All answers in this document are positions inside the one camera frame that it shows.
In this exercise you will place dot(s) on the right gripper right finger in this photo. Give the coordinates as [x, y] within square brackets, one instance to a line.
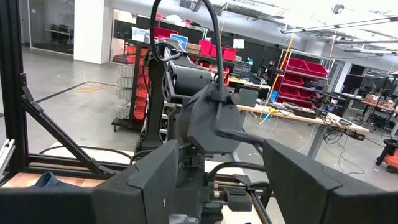
[311, 199]

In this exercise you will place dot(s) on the rack with orange bins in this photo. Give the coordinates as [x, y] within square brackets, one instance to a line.
[141, 102]

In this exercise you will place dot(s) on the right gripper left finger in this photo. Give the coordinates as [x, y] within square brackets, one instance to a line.
[140, 193]

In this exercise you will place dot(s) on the black aluminium table frame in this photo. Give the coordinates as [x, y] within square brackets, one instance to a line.
[12, 93]

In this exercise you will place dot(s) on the orange shop vacuum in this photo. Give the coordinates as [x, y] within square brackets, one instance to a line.
[390, 158]

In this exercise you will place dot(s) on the long wooden workbench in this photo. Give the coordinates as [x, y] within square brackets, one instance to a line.
[348, 126]

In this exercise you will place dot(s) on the black shelving with red bins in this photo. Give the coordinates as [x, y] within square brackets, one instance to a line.
[205, 46]

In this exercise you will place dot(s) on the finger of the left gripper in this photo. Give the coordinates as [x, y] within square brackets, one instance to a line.
[239, 137]

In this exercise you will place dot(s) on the navy denim cap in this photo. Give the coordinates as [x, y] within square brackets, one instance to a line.
[48, 180]

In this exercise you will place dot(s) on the long ceiling light rail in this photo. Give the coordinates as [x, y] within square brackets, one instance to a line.
[342, 25]

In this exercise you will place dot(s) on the metal rack with red bins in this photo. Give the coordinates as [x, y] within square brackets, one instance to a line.
[298, 65]

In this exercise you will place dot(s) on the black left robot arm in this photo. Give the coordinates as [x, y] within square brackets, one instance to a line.
[155, 102]

